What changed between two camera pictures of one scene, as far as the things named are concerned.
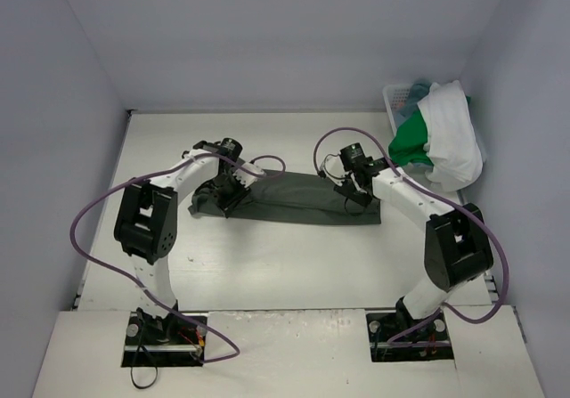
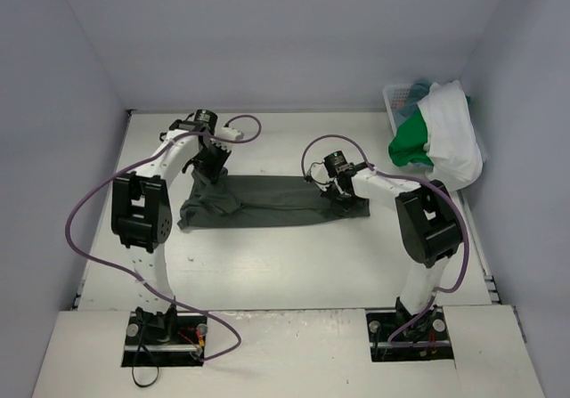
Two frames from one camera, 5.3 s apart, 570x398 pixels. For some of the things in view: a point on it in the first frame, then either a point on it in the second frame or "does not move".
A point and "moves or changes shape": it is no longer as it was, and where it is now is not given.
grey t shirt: [292, 196] moves or changes shape
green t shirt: [407, 142] does not move
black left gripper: [229, 195] to [212, 165]
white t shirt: [453, 147] does not move
